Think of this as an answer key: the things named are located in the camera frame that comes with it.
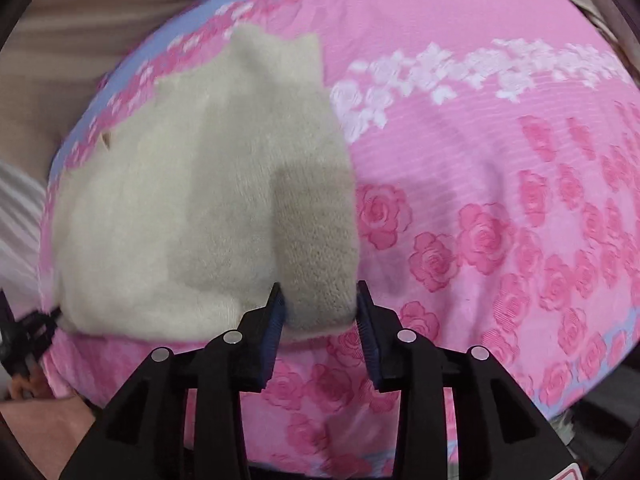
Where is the white satin curtain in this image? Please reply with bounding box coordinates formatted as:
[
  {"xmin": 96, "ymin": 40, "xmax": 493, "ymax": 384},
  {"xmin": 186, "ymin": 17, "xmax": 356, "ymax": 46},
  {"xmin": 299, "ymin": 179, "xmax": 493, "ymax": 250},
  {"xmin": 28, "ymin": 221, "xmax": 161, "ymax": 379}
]
[{"xmin": 0, "ymin": 160, "xmax": 51, "ymax": 291}]

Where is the person's left hand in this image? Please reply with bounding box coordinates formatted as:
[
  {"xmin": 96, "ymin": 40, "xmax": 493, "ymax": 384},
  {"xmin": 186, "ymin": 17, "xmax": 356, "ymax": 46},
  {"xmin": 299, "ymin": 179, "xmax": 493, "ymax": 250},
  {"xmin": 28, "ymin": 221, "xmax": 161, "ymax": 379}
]
[{"xmin": 9, "ymin": 374, "xmax": 47, "ymax": 402}]

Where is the pink floral bed sheet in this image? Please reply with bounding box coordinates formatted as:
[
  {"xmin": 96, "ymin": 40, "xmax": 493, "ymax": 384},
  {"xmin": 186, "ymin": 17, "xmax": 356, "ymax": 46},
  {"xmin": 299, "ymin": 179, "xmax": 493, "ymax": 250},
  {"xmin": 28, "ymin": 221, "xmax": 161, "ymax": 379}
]
[{"xmin": 37, "ymin": 0, "xmax": 640, "ymax": 480}]

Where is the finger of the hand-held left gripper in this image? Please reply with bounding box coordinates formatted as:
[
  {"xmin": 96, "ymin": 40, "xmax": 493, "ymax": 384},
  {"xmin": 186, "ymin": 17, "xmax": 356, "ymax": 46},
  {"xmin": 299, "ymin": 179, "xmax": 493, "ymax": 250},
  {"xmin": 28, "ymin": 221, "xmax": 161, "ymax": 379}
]
[{"xmin": 0, "ymin": 289, "xmax": 62, "ymax": 377}]

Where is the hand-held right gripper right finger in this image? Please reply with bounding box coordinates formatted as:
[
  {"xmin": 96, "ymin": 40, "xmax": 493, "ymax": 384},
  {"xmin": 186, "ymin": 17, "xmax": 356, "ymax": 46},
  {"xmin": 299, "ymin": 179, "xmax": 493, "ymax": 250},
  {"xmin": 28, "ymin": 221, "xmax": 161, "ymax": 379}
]
[{"xmin": 356, "ymin": 280, "xmax": 576, "ymax": 480}]

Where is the cream sweater with black hearts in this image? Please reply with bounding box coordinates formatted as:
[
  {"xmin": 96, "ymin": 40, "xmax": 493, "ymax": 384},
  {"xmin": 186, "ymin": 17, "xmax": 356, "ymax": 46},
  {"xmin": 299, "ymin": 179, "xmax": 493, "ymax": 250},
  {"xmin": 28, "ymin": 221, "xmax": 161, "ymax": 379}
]
[{"xmin": 50, "ymin": 25, "xmax": 362, "ymax": 347}]

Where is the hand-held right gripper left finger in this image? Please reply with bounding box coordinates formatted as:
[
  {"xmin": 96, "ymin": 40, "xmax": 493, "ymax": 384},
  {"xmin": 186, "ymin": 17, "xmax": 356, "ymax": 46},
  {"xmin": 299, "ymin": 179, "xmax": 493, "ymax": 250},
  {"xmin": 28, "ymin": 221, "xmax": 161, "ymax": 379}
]
[{"xmin": 60, "ymin": 282, "xmax": 287, "ymax": 480}]

